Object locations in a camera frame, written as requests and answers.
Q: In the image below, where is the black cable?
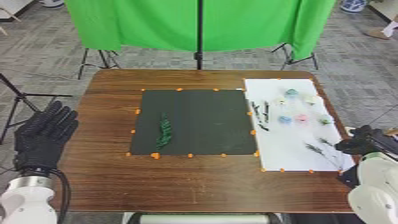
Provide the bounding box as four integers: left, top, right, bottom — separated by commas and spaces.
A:
48, 169, 73, 218

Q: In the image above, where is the blue flower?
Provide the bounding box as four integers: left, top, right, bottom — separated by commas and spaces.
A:
277, 115, 295, 126

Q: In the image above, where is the black backdrop stand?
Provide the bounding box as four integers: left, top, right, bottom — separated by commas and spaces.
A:
76, 0, 321, 81

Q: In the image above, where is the black tripod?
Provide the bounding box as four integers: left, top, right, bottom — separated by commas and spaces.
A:
0, 73, 74, 146

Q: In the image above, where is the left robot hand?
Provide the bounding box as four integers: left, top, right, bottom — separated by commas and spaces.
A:
12, 100, 80, 172

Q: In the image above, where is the blue and white vase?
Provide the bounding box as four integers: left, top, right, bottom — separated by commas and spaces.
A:
37, 0, 65, 9
339, 0, 369, 14

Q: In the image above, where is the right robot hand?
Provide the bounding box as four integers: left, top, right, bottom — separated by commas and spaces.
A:
334, 125, 398, 156

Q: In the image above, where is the pale grey bar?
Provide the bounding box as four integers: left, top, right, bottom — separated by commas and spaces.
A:
124, 213, 280, 224

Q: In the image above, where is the teal flower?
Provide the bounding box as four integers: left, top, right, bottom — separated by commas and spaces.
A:
282, 87, 300, 98

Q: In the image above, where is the white sheet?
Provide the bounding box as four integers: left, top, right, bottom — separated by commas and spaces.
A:
241, 77, 348, 174

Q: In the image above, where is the dark mat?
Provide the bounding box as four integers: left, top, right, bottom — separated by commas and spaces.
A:
126, 88, 259, 157

